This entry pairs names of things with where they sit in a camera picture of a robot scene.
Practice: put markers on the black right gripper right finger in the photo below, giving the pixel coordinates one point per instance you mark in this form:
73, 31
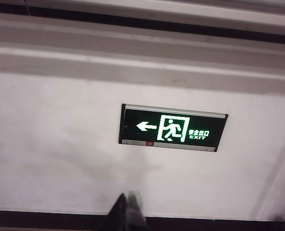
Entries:
135, 211

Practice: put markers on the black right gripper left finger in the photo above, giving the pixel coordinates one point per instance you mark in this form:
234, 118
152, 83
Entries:
118, 214

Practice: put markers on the aluminium whiteboard marker tray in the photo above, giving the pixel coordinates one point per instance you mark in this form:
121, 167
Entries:
228, 19

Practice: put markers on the green illuminated exit sign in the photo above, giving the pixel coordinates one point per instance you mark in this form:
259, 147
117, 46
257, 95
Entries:
173, 128

